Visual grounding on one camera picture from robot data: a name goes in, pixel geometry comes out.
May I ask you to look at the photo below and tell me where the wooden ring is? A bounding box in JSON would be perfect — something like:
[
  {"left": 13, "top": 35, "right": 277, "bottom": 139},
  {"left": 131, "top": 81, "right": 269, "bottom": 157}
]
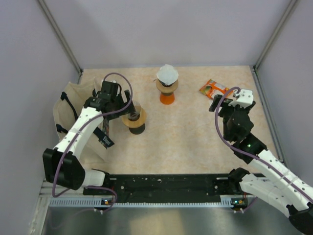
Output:
[
  {"left": 156, "top": 80, "right": 179, "bottom": 94},
  {"left": 121, "top": 109, "right": 147, "bottom": 129}
]

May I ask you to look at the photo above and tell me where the clear ribbed glass dripper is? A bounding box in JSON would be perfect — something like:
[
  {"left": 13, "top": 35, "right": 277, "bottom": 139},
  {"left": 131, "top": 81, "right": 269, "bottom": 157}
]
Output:
[{"left": 129, "top": 100, "right": 141, "bottom": 121}]

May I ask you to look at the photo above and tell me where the blue ribbed glass dripper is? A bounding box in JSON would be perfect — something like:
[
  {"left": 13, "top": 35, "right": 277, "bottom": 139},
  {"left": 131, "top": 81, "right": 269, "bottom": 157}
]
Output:
[{"left": 160, "top": 82, "right": 172, "bottom": 87}]

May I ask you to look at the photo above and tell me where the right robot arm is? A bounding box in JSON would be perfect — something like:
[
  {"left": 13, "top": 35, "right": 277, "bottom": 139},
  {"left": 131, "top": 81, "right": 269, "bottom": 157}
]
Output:
[{"left": 209, "top": 94, "right": 313, "bottom": 235}]

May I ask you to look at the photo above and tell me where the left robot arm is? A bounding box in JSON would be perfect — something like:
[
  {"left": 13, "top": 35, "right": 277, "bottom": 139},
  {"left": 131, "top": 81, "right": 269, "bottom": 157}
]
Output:
[{"left": 43, "top": 81, "right": 133, "bottom": 194}]

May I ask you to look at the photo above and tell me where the beige canvas tote bag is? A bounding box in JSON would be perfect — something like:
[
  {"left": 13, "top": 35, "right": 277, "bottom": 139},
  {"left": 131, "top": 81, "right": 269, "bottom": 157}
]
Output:
[{"left": 53, "top": 78, "right": 114, "bottom": 163}]

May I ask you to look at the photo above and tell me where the dark glass carafe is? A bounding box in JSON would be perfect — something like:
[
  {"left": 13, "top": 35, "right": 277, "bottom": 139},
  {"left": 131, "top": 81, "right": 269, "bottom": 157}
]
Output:
[{"left": 129, "top": 124, "right": 145, "bottom": 135}]

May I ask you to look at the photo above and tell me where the orange snack packet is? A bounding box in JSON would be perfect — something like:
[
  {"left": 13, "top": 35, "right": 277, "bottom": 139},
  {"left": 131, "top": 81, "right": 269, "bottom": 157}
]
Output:
[{"left": 199, "top": 79, "right": 229, "bottom": 99}]

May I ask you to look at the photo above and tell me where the orange glass carafe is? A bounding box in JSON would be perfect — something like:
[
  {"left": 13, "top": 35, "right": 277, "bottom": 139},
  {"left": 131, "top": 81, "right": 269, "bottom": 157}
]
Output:
[{"left": 159, "top": 93, "right": 175, "bottom": 105}]

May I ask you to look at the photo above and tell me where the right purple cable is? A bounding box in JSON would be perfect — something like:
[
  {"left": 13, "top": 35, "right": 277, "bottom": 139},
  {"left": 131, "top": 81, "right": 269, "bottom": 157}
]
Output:
[{"left": 214, "top": 87, "right": 313, "bottom": 212}]

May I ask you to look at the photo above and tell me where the purple cable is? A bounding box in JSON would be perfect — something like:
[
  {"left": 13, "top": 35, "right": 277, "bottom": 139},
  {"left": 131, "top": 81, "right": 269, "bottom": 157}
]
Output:
[
  {"left": 51, "top": 72, "right": 134, "bottom": 216},
  {"left": 214, "top": 87, "right": 313, "bottom": 212}
]

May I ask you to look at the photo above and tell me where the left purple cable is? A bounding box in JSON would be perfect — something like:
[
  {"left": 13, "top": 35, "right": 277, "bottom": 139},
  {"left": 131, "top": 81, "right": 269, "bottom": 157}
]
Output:
[{"left": 51, "top": 72, "right": 134, "bottom": 216}]

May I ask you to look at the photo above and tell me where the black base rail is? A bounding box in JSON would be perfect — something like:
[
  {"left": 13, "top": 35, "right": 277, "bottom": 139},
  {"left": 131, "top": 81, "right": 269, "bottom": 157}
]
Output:
[{"left": 80, "top": 173, "right": 260, "bottom": 204}]

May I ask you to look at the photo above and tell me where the aluminium frame rail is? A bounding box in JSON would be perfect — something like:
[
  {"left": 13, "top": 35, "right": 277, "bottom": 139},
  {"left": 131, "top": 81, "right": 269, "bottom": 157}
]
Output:
[{"left": 49, "top": 174, "right": 268, "bottom": 210}]

